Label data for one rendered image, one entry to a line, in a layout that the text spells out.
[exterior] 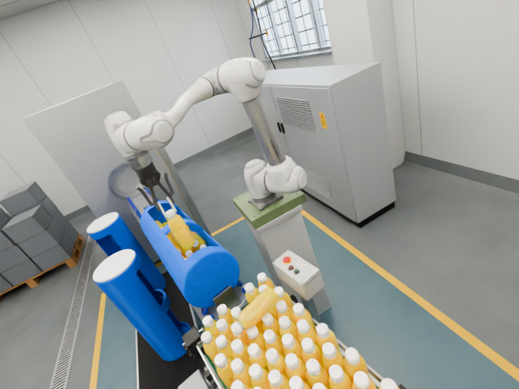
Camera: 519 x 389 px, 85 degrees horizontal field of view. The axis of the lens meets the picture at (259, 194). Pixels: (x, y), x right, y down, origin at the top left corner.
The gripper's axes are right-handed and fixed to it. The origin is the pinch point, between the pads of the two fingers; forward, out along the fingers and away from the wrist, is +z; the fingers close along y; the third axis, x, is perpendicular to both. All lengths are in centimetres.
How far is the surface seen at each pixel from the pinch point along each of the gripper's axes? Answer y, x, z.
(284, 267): -27, 32, 38
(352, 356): -17, 76, 39
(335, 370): -11, 75, 39
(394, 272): -128, 5, 146
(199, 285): 5.6, 9.5, 36.6
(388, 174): -198, -43, 103
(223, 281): -4.6, 9.4, 42.8
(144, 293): 33, -57, 67
